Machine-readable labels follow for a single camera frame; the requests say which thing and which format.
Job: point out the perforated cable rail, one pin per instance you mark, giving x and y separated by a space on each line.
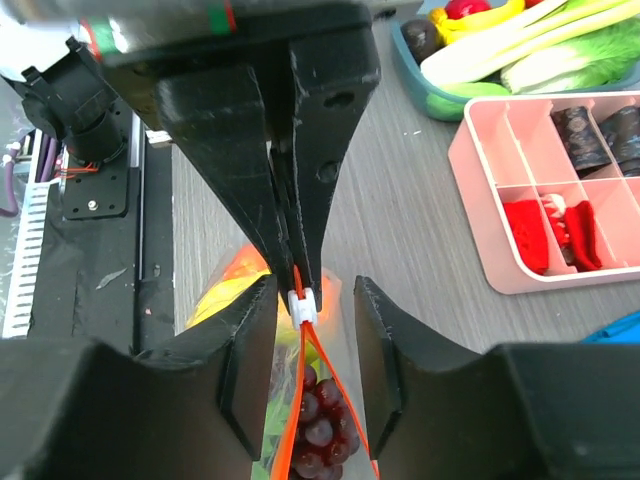
27 202

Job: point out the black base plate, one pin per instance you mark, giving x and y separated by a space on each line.
106 269

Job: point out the blue folded cloth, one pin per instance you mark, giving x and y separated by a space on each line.
625 330

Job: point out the green celery stalks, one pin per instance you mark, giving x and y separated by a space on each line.
478 55

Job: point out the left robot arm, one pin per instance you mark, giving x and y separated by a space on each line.
71 95

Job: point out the clear zip top bag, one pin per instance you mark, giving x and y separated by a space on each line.
330 352

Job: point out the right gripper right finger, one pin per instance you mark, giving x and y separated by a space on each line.
437 410

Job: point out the dark brown avocado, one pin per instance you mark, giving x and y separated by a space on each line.
422 38

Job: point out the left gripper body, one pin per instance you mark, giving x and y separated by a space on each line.
284 72

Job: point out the small orange fruit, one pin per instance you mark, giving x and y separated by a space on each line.
247 261

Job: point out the purple grape bunch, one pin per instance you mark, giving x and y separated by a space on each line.
326 435

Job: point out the yellow banana bunch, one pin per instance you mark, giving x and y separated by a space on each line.
451 31

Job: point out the pink divided tray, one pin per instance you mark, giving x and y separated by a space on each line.
507 149

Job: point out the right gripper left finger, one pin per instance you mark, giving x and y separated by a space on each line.
192 408

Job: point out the teal food bowl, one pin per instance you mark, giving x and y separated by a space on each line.
553 48

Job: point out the green lettuce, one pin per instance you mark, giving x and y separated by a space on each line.
599 61

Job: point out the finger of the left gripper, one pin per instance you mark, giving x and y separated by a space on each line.
217 118
334 79

